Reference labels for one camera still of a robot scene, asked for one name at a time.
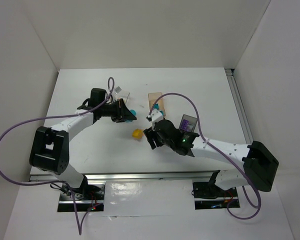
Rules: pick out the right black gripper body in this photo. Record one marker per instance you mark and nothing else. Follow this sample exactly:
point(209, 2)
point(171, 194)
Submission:
point(154, 136)

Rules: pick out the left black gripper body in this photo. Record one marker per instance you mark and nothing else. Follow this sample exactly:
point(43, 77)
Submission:
point(120, 111)

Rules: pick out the teal oval lego piece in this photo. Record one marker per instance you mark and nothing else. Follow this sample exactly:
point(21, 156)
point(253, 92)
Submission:
point(132, 116)

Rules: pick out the purple long lego brick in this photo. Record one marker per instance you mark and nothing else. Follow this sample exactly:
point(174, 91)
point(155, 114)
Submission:
point(184, 125)

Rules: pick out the teal long lego brick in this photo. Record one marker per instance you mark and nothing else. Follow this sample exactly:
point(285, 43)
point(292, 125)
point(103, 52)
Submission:
point(156, 106)

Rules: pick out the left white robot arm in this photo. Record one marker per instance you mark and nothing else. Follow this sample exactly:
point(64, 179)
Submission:
point(50, 149)

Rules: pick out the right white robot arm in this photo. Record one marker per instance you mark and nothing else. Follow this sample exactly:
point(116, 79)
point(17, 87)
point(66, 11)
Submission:
point(253, 163)

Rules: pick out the yellow oval printed lego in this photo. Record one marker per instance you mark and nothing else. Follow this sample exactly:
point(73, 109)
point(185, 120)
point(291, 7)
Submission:
point(137, 134)

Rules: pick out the clear plastic container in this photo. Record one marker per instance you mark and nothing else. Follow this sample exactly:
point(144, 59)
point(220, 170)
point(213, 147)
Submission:
point(124, 95)

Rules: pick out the dark grey translucent container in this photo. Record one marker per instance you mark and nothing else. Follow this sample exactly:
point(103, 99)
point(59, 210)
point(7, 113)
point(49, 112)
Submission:
point(192, 123)

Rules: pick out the orange translucent container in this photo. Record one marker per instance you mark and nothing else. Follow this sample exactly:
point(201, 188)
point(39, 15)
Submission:
point(155, 98)

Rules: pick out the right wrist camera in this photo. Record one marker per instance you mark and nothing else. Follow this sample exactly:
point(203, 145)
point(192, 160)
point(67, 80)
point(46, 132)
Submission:
point(155, 116)

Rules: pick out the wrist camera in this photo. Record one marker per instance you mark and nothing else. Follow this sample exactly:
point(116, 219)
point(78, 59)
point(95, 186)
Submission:
point(117, 90)
point(155, 116)

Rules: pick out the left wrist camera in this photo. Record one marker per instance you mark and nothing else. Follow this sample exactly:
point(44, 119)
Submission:
point(117, 90)

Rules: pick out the aluminium front rail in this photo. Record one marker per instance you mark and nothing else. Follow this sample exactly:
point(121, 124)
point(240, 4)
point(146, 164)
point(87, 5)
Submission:
point(150, 175)

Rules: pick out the aluminium rail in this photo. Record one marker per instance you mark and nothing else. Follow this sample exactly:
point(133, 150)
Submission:
point(150, 175)
point(239, 105)

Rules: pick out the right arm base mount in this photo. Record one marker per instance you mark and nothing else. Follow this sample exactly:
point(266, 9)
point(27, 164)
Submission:
point(207, 196)

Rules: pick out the aluminium right rail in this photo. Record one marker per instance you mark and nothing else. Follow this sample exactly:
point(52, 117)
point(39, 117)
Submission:
point(239, 105)

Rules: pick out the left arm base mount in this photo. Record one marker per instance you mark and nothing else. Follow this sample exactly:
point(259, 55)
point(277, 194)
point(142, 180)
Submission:
point(92, 199)

